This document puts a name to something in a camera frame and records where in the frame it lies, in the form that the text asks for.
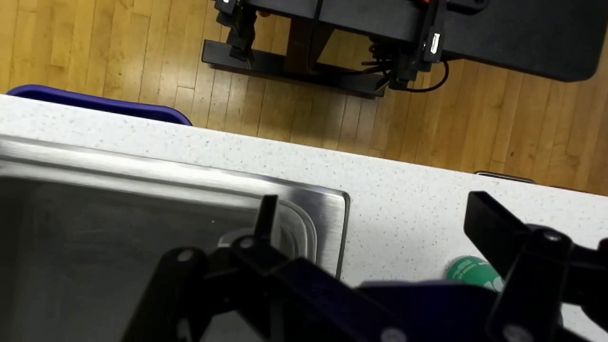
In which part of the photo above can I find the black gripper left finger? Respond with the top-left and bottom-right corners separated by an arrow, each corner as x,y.
121,191 -> 408,342

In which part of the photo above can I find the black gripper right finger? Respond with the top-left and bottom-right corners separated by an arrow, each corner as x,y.
462,188 -> 608,342

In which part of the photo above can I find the green soda can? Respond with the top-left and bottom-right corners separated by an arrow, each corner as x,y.
443,254 -> 505,294

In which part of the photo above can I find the stainless steel double sink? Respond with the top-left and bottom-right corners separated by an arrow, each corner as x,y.
0,132 -> 353,342

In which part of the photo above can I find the blue chair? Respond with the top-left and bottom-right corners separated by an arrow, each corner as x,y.
6,81 -> 194,127

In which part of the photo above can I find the black metal stand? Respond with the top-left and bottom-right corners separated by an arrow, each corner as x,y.
199,0 -> 452,100

